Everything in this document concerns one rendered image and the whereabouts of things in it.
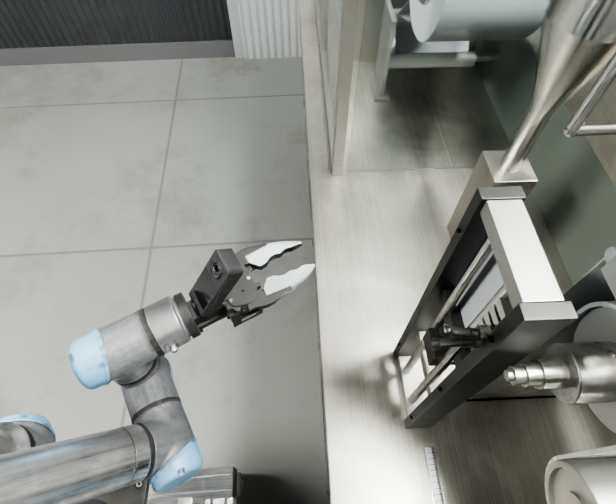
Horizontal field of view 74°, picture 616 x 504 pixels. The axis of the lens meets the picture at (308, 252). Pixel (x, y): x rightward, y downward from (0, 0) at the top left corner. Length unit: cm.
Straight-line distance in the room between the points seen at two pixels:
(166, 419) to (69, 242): 190
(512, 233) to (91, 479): 55
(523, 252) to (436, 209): 74
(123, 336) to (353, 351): 51
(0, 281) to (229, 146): 140
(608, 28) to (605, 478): 57
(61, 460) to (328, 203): 84
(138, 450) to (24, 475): 13
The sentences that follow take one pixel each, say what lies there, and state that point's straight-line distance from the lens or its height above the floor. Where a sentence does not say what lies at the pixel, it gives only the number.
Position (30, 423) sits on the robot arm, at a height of 102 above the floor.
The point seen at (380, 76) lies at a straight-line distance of 104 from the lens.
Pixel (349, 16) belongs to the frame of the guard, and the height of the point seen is 135.
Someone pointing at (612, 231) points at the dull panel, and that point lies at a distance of 108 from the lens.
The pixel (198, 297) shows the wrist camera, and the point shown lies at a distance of 62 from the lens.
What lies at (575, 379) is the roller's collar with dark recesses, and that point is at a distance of 52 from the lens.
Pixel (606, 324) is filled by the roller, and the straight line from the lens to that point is 57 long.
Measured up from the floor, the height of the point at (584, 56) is 144.
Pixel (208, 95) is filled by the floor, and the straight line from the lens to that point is 309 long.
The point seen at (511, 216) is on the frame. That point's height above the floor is 144.
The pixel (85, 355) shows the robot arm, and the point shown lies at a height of 125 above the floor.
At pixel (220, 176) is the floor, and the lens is 250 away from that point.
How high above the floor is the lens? 178
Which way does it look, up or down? 57 degrees down
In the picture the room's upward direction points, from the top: straight up
